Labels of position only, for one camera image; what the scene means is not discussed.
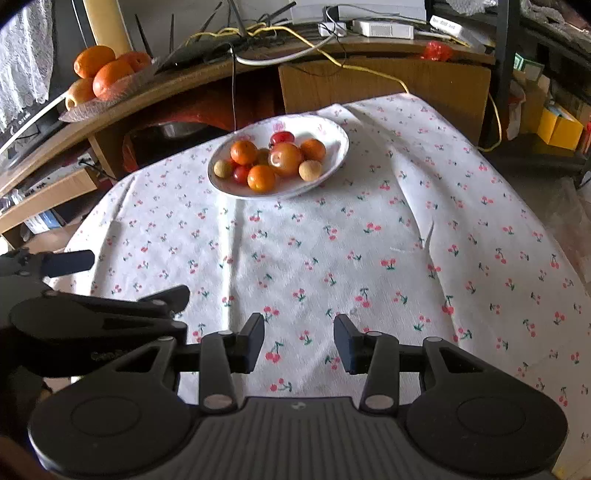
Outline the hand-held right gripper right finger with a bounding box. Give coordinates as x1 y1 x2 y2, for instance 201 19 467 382
333 314 486 412

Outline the black metal rack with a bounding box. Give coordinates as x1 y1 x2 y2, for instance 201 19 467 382
425 0 591 154

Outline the black router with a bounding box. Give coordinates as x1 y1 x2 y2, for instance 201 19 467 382
134 0 297 73

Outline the blue box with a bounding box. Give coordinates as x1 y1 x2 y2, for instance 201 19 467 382
23 210 66 234

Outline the metal pot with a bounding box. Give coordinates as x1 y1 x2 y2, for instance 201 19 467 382
152 121 204 140

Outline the white cherry print tablecloth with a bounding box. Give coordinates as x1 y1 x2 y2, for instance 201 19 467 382
60 93 591 462

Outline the white floral plate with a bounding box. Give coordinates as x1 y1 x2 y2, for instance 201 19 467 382
207 114 350 200

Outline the yellow cable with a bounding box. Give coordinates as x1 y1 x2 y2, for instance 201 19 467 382
186 25 504 153

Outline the white cable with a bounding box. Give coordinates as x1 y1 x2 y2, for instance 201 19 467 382
235 38 334 66

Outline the black television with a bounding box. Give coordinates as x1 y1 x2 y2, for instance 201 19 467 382
0 0 95 158

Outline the small orange mandarin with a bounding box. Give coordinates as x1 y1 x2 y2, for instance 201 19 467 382
247 165 278 193
300 138 327 162
230 140 258 166

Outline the grey box device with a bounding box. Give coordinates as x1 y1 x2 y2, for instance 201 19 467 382
291 0 428 24

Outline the wooden tv cabinet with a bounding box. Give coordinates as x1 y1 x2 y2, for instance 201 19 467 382
0 37 493 241

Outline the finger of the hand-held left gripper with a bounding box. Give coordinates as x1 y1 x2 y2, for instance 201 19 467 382
0 248 96 280
41 285 191 325

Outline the black cable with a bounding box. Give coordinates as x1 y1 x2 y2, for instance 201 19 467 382
229 44 239 133

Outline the yellow-red apple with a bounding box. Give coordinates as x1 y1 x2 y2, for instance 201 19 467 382
65 78 98 110

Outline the yellow box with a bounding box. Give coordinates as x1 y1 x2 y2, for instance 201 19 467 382
537 104 585 151

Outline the large orange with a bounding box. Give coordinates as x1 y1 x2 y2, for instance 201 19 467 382
74 45 116 79
92 60 136 102
117 51 153 73

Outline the white power strip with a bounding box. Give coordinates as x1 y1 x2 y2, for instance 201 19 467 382
353 19 415 40

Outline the large red-orange tomato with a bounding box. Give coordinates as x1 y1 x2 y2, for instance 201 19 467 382
268 142 304 178

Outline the yellow paper roll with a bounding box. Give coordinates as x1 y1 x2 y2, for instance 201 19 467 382
88 0 133 59

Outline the red plastic bag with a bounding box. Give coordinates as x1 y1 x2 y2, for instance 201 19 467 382
421 41 456 62

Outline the orange-red bag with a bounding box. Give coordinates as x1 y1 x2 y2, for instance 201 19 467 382
122 95 278 172

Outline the glass fruit dish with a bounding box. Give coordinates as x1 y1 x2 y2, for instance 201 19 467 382
59 56 160 123

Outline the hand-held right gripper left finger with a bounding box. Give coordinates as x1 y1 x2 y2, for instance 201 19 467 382
110 313 266 412

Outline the white lace cloth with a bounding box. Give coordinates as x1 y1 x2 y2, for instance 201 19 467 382
0 0 55 133

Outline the white printed device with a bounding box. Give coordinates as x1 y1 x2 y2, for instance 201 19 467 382
429 15 486 47

